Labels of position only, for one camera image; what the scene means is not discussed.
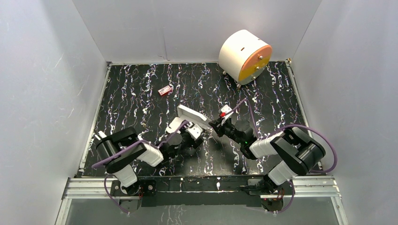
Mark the white cylindrical drum orange face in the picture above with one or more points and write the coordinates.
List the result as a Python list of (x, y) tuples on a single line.
[(244, 56)]

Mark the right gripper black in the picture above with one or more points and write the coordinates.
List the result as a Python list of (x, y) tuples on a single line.
[(216, 124)]

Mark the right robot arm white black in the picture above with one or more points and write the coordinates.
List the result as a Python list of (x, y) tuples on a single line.
[(299, 152)]

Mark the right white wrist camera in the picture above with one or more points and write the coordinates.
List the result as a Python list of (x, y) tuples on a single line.
[(225, 113)]

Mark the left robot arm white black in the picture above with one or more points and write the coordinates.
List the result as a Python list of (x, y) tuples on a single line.
[(117, 151)]

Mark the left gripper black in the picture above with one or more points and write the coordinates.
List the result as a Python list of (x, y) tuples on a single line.
[(193, 136)]

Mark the white cardboard box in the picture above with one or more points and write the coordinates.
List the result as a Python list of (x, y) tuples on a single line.
[(194, 123)]

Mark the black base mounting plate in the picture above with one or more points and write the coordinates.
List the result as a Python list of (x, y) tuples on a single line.
[(203, 190)]

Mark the aluminium frame rail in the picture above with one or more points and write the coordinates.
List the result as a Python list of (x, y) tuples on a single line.
[(305, 186)]

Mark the small red white packet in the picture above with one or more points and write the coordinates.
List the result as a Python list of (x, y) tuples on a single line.
[(165, 90)]

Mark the small white plastic bracket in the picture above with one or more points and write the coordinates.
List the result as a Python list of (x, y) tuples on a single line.
[(99, 136)]

